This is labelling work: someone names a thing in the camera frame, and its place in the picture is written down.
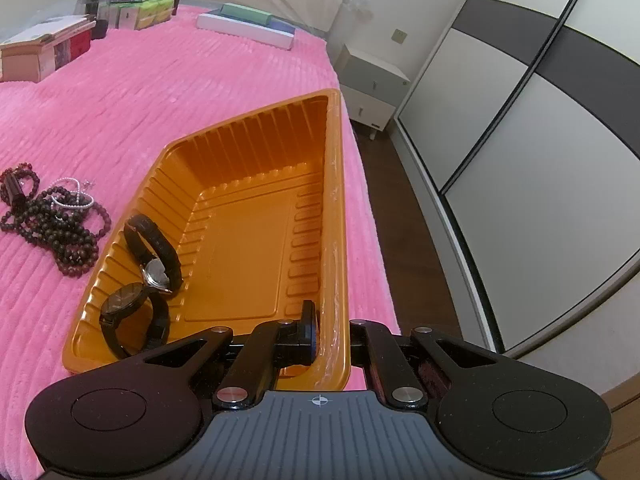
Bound dark red bead strand with pendant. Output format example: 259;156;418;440
0;162;42;209

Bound white and green box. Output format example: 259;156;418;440
109;2;141;30

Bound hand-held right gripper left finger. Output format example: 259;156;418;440
132;300;321;412

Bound white pearl bracelet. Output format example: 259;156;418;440
49;178;97;211

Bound light wooden box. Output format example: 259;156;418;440
0;34;59;83

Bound green tissue box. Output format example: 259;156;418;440
135;0;175;29

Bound pink ribbed blanket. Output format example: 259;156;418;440
0;2;402;480

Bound white flat box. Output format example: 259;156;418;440
195;12;297;51

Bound orange plastic tray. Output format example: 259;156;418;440
62;88;349;392

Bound dark brown bead necklace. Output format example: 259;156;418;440
0;185;90;250

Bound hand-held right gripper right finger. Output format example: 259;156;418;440
348;318;502;412

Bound silver watch with black strap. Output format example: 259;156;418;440
123;214;184;295

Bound black dial watch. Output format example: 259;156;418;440
99;282;172;360

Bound grey and white sliding wardrobe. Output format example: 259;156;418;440
394;0;640;363

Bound white nightstand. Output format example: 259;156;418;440
333;42;412;140

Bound green rectangular box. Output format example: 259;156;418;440
219;3;274;26

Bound dark glass jar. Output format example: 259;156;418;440
77;0;110;19

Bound reddish brown bead bracelet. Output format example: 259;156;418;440
54;204;112;277

